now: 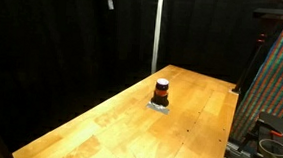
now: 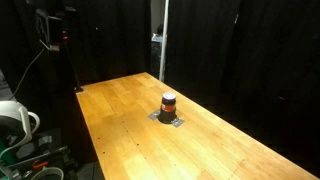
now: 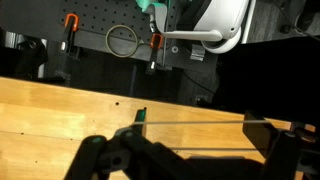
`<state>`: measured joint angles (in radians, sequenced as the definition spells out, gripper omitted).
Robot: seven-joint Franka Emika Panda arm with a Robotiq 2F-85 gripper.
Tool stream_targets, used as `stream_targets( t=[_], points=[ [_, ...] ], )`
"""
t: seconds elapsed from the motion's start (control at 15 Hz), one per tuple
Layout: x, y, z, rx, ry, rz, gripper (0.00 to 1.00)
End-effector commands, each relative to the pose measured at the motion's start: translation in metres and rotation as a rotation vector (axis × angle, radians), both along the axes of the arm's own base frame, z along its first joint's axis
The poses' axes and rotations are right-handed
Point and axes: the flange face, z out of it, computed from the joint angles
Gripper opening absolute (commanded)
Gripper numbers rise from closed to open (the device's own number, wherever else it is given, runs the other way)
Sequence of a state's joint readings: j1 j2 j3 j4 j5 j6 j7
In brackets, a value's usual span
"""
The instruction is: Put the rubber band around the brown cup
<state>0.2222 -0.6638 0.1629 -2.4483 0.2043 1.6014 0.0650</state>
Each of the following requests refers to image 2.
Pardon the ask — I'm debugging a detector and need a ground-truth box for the brown upside-down cup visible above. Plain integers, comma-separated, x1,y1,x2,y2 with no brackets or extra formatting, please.
158,92,176,124

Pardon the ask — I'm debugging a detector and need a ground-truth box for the white tape roll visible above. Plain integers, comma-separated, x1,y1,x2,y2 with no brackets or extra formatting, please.
31,167,64,180

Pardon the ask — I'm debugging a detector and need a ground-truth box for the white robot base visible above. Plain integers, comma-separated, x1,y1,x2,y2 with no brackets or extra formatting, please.
0,101,40,158

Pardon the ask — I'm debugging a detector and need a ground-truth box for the white cable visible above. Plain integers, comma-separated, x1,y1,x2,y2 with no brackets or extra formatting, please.
9,48,46,101

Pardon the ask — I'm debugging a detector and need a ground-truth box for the white vertical pole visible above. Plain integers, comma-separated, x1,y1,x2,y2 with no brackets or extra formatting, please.
159,0,170,82

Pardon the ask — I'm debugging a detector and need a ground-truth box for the camera on black tripod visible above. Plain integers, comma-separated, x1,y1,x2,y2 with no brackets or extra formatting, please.
35,8,83,93

